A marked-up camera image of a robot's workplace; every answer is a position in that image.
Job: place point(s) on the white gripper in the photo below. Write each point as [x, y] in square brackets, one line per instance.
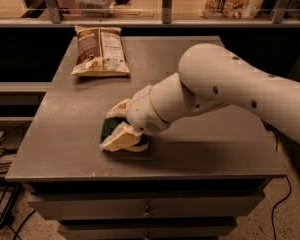
[144, 112]

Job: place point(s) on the clear plastic container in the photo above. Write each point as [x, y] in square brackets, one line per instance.
[95, 8]

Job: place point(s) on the metal shelf rail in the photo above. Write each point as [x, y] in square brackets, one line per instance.
[141, 13]

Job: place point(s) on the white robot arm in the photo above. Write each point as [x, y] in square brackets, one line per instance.
[209, 77]

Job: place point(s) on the green and yellow sponge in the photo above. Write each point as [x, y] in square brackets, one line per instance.
[109, 128]

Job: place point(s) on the grey drawer cabinet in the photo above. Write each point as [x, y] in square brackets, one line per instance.
[197, 178]

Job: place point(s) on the brown snack bag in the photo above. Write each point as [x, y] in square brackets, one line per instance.
[100, 53]

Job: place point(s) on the upper drawer knob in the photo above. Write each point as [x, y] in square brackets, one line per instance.
[147, 213]

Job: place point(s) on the colourful printed bag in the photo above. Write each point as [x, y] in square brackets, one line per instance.
[231, 9]

